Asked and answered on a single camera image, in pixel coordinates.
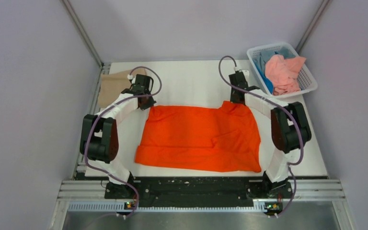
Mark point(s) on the folded beige t shirt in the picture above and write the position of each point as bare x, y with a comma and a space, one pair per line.
111, 87

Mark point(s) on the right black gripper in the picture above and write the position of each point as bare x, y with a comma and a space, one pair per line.
232, 99

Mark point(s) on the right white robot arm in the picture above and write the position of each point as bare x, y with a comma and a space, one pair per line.
290, 131

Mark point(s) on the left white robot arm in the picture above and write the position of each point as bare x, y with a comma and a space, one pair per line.
99, 142

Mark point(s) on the white plastic laundry basket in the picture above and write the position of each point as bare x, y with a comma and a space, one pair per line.
305, 79

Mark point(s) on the orange t shirt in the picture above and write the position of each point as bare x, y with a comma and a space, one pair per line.
224, 139

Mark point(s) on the grey blue t shirt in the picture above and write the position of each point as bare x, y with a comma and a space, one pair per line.
264, 56

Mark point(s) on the aluminium frame rail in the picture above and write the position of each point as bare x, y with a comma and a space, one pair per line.
88, 124

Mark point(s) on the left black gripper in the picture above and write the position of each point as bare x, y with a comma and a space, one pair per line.
148, 104

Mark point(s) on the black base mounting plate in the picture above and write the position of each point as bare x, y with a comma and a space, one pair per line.
192, 192

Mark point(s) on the pink t shirt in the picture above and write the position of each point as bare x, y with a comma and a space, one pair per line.
283, 73

